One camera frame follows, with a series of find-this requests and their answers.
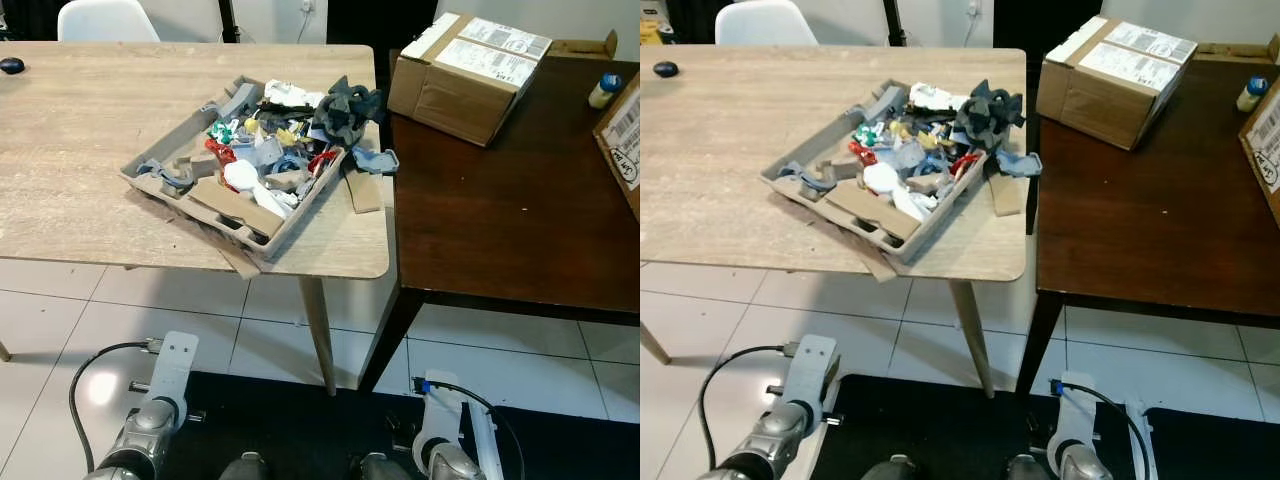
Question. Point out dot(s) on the large printed cardboard box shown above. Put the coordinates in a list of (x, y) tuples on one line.
[(625, 140), (1268, 150)]

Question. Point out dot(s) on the light wooden table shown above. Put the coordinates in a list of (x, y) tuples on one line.
[(720, 150), (80, 150)]

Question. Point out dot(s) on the dark brown wooden table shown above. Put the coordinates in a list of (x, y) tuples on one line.
[(1150, 220), (500, 200)]

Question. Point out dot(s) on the blue capped small bottle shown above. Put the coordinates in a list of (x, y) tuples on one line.
[(1250, 98), (603, 95)]

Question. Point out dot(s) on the black computer mouse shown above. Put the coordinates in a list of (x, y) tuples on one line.
[(11, 66), (666, 69)]

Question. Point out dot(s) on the small cardboard box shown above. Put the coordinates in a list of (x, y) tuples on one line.
[(1100, 100), (460, 100)]

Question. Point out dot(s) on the brown cardboard piece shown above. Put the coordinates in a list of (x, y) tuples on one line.
[(230, 205), (870, 208)]

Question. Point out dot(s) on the red plastic wrapper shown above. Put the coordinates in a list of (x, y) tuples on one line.
[(220, 152), (863, 154)]

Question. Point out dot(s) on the white plastic chair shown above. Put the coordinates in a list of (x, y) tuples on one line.
[(105, 22), (765, 25)]

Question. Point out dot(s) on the white round plastic piece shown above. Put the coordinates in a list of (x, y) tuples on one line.
[(242, 177), (882, 180)]

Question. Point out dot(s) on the grey pulp tray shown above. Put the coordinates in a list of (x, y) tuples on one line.
[(255, 245), (900, 250)]

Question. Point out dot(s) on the grey pulp scrap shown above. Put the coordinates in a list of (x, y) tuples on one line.
[(1020, 163), (375, 160)]

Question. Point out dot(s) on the flat cardboard strip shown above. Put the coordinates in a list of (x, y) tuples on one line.
[(364, 192), (1005, 195)]

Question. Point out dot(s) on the black crumpled foam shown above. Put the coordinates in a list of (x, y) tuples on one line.
[(988, 115), (345, 110)]

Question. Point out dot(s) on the black coat stand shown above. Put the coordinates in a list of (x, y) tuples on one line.
[(229, 20), (893, 22)]

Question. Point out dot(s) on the grey left robot foot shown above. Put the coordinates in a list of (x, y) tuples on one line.
[(888, 470), (245, 468)]

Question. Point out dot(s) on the grey robot foot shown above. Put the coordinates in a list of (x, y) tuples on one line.
[(888, 470), (1025, 470), (378, 468), (245, 468)]

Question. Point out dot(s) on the grey right robot foot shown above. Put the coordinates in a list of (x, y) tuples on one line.
[(378, 468), (1025, 470)]

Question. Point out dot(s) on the black chair back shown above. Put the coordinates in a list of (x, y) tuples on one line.
[(370, 20), (1040, 20)]

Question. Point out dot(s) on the black floor mat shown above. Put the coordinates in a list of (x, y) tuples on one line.
[(300, 430), (950, 430)]

